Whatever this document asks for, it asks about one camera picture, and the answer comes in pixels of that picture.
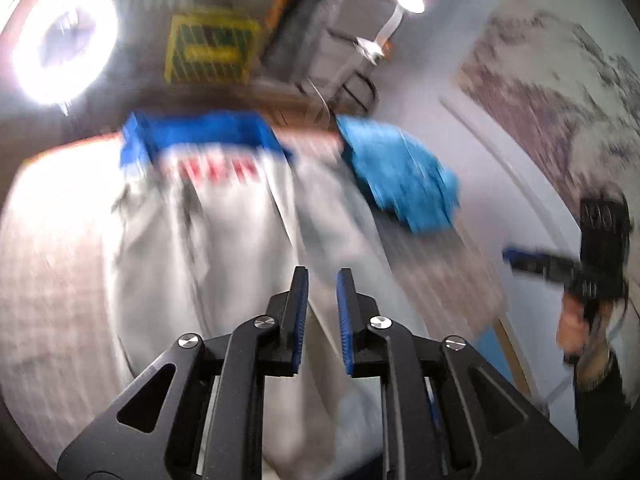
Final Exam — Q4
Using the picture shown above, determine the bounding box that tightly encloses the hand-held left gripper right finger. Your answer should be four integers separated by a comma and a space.
336, 267, 583, 480

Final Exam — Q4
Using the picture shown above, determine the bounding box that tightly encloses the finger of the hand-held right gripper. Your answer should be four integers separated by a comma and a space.
502, 245, 581, 286

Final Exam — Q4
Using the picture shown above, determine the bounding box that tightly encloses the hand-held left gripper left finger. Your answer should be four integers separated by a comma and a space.
56, 266, 310, 480

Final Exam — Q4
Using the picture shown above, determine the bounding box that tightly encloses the white and blue jacket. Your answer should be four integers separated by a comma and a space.
100, 110, 431, 480

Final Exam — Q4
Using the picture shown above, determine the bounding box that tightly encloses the person's right forearm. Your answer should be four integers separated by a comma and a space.
570, 310, 636, 456

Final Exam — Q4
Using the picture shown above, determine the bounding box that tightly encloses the person's right hand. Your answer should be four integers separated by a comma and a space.
556, 290, 608, 366

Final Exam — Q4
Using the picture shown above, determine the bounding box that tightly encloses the light blue cloth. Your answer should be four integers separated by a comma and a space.
336, 115, 461, 233

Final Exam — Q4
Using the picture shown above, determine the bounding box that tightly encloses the black metal rack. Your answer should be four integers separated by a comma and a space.
300, 67, 378, 116

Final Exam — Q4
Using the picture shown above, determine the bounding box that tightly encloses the yellow and green box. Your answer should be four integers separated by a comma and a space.
165, 7, 261, 86

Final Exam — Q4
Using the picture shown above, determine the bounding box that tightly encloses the grey fabric wardrobe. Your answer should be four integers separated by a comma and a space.
265, 0, 401, 86

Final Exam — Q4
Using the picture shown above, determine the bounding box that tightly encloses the landscape wall tapestry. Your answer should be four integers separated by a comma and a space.
452, 0, 640, 241

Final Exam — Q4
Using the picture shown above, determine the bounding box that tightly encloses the ring light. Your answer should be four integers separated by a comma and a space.
10, 0, 120, 107

